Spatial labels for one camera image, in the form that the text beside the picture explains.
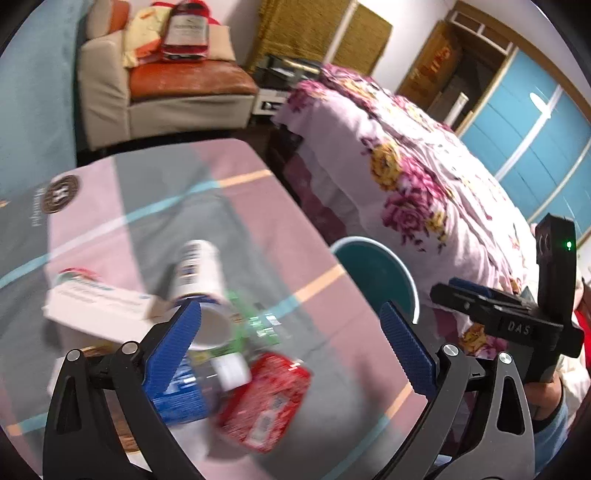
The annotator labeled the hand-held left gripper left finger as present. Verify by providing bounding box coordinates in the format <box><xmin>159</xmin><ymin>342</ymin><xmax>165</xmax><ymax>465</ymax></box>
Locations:
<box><xmin>43</xmin><ymin>301</ymin><xmax>204</xmax><ymax>480</ymax></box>

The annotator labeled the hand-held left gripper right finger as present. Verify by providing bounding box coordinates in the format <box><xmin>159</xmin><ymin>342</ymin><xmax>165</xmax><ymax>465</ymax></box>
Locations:
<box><xmin>379</xmin><ymin>301</ymin><xmax>535</xmax><ymax>480</ymax></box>

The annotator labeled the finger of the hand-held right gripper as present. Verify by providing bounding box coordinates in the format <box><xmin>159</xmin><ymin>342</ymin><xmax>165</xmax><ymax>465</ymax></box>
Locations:
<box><xmin>430</xmin><ymin>283</ymin><xmax>502</xmax><ymax>333</ymax></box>
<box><xmin>448</xmin><ymin>277</ymin><xmax>540</xmax><ymax>319</ymax></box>

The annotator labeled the clear bottle with blue label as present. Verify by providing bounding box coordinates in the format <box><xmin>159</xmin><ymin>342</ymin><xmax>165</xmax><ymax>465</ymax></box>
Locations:
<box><xmin>148</xmin><ymin>355</ymin><xmax>252</xmax><ymax>425</ymax></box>

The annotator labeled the white jar with blue label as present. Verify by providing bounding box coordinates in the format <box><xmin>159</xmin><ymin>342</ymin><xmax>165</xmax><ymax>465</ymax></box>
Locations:
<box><xmin>166</xmin><ymin>240</ymin><xmax>234</xmax><ymax>352</ymax></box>

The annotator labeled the green clear snack wrapper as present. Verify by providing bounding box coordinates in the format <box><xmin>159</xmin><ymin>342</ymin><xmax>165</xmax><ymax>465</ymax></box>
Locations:
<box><xmin>210</xmin><ymin>291</ymin><xmax>282</xmax><ymax>356</ymax></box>

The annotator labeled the teal bin with white rim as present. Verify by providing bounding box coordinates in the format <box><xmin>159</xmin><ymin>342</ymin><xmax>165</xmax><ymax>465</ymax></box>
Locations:
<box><xmin>331</xmin><ymin>236</ymin><xmax>420</xmax><ymax>324</ymax></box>

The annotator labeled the red snack packet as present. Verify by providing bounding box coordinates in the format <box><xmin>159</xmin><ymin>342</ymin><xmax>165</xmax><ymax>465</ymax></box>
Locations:
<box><xmin>217</xmin><ymin>353</ymin><xmax>311</xmax><ymax>453</ymax></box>

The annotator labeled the white carton box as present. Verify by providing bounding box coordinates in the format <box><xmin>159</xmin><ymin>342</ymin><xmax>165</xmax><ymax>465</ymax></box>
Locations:
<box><xmin>42</xmin><ymin>268</ymin><xmax>171</xmax><ymax>334</ymax></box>

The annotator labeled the person's right forearm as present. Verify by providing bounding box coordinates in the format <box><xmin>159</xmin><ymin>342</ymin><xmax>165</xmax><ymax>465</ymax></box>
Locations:
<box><xmin>533</xmin><ymin>397</ymin><xmax>573</xmax><ymax>476</ymax></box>

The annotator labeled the person's right hand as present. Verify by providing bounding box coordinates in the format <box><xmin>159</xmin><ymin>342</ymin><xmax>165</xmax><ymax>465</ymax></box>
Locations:
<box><xmin>526</xmin><ymin>369</ymin><xmax>566</xmax><ymax>421</ymax></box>

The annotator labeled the wardrobe with blue doors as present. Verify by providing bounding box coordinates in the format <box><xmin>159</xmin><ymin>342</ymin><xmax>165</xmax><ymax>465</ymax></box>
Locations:
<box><xmin>397</xmin><ymin>0</ymin><xmax>591</xmax><ymax>232</ymax></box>

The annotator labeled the pink floral blanket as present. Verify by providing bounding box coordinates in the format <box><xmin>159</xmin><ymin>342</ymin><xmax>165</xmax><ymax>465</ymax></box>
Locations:
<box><xmin>272</xmin><ymin>64</ymin><xmax>541</xmax><ymax>365</ymax></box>

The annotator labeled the pink grey tablecloth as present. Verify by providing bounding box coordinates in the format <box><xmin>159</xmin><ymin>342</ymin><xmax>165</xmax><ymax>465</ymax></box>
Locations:
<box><xmin>0</xmin><ymin>138</ymin><xmax>430</xmax><ymax>480</ymax></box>

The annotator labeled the white paper roll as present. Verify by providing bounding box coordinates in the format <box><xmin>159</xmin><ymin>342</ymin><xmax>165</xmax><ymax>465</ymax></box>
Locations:
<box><xmin>445</xmin><ymin>92</ymin><xmax>469</xmax><ymax>131</ymax></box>

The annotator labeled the brown cardboard box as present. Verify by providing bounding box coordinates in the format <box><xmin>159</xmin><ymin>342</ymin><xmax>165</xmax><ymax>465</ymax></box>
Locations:
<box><xmin>398</xmin><ymin>21</ymin><xmax>462</xmax><ymax>109</ymax></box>

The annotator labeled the white nightstand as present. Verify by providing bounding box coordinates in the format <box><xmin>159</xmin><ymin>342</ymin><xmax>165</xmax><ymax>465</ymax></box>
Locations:
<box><xmin>252</xmin><ymin>88</ymin><xmax>291</xmax><ymax>116</ymax></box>

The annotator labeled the beige armchair with orange seat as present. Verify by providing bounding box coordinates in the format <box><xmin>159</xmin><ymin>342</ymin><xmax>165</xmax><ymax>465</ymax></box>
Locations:
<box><xmin>76</xmin><ymin>0</ymin><xmax>259</xmax><ymax>151</ymax></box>

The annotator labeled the yellow patterned curtain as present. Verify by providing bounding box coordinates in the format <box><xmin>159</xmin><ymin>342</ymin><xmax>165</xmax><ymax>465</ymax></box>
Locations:
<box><xmin>245</xmin><ymin>0</ymin><xmax>393</xmax><ymax>77</ymax></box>

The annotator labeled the black device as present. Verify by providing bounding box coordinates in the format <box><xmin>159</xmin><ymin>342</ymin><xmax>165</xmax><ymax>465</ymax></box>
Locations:
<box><xmin>253</xmin><ymin>54</ymin><xmax>324</xmax><ymax>88</ymax></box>

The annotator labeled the light blue curtain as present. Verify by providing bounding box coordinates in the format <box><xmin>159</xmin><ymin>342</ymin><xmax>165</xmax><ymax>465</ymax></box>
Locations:
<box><xmin>0</xmin><ymin>0</ymin><xmax>93</xmax><ymax>199</ymax></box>

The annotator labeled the beige pillow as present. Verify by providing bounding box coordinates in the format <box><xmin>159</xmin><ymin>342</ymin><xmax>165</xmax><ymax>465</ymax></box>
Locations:
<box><xmin>205</xmin><ymin>23</ymin><xmax>237</xmax><ymax>63</ymax></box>

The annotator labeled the pale yellow cushion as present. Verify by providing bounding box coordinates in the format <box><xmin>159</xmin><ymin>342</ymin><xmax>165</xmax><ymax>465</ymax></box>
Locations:
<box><xmin>122</xmin><ymin>4</ymin><xmax>174</xmax><ymax>70</ymax></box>

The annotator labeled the red bottle-shaped pillow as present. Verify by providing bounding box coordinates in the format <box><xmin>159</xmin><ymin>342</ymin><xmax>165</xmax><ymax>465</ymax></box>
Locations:
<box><xmin>161</xmin><ymin>0</ymin><xmax>213</xmax><ymax>63</ymax></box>

